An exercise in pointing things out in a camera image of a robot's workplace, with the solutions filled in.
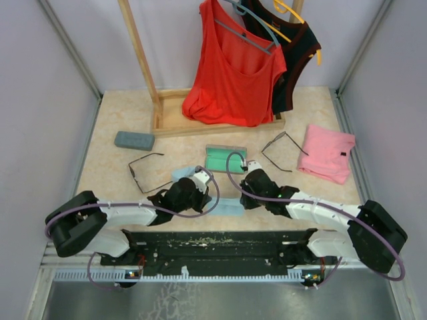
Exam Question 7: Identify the grey glasses case green lining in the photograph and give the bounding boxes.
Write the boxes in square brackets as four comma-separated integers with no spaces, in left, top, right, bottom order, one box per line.
[204,145,248,174]

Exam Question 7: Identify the light blue cleaning cloth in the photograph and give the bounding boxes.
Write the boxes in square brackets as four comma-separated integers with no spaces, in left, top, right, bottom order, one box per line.
[171,166,196,183]

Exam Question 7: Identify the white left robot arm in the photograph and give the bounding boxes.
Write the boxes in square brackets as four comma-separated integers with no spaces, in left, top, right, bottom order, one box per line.
[45,172,212,265]

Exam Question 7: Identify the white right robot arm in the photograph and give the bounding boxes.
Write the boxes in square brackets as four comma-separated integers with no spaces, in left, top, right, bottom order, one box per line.
[240,165,408,275]

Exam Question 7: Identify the blue-grey glasses case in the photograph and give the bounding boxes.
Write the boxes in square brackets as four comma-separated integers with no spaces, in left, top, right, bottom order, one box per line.
[114,131,155,151]

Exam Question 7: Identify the folded pink t-shirt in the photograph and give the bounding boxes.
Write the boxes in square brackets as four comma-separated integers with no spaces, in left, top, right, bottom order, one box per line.
[297,125,356,185]

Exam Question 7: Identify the wooden clothes rack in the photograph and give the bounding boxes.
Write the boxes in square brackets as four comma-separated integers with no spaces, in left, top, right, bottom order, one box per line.
[118,1,286,138]

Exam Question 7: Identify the red tank top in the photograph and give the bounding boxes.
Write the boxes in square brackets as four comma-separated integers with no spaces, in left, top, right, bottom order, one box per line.
[181,1,286,127]

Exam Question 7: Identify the black maroon-trimmed tank top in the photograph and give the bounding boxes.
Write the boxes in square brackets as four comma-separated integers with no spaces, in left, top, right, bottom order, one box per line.
[242,0,322,114]

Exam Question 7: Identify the grey clothes hanger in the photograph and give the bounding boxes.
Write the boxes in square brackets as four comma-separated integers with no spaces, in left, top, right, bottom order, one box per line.
[213,0,281,55]

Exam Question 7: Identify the yellow clothes hanger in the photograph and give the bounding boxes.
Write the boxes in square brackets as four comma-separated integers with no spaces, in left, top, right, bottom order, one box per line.
[272,0,322,66]

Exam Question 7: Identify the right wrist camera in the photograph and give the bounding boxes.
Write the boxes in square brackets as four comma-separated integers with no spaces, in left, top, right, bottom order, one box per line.
[244,160,262,173]

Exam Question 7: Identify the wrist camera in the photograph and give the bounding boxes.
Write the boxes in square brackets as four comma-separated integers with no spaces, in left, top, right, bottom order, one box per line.
[190,167,211,194]
[244,160,262,173]

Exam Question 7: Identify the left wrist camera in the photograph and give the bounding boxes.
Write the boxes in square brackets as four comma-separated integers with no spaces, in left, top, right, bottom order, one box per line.
[190,167,211,194]

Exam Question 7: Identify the black frame eyeglasses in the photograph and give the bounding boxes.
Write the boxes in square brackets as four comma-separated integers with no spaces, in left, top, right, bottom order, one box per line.
[127,152,172,194]

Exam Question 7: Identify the thin metal frame sunglasses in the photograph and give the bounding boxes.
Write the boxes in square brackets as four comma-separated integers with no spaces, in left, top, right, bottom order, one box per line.
[261,131,309,173]

